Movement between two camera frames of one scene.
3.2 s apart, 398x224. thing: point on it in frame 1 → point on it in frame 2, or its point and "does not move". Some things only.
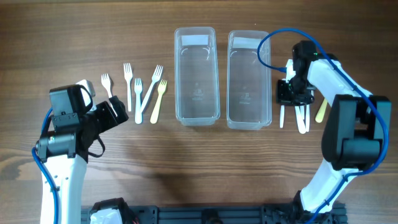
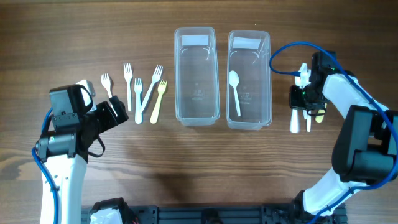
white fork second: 129,76 does not move
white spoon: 282,116 → 234,79
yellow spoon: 320,114 does not move
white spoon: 307,122 does not move
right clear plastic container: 249,81 does not move
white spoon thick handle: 301,121 → 294,121
